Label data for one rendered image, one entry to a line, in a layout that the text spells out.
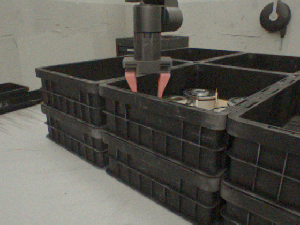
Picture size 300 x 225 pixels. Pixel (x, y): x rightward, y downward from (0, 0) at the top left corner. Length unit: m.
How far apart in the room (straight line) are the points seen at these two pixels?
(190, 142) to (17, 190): 0.41
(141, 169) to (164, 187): 0.07
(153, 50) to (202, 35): 3.76
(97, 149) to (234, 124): 0.38
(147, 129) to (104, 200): 0.18
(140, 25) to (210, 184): 0.32
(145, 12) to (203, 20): 3.76
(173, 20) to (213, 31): 3.63
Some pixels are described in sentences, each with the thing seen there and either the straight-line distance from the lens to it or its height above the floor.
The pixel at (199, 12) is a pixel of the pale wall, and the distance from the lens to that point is 4.32.
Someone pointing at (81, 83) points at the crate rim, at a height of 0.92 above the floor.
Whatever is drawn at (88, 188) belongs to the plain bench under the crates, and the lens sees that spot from 0.63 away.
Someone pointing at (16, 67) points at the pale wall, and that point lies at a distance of 3.86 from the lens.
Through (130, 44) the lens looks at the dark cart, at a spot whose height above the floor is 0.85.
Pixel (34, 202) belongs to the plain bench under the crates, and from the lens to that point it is 0.62.
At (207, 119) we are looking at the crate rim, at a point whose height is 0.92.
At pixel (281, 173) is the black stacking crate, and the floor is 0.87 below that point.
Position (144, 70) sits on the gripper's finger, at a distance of 0.53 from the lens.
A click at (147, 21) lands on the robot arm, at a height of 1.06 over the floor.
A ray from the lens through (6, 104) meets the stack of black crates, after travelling 2.06.
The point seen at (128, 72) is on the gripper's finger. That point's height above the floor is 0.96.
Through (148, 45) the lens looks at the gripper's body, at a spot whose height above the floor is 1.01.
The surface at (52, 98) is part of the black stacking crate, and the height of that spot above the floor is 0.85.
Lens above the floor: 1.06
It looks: 20 degrees down
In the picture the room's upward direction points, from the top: straight up
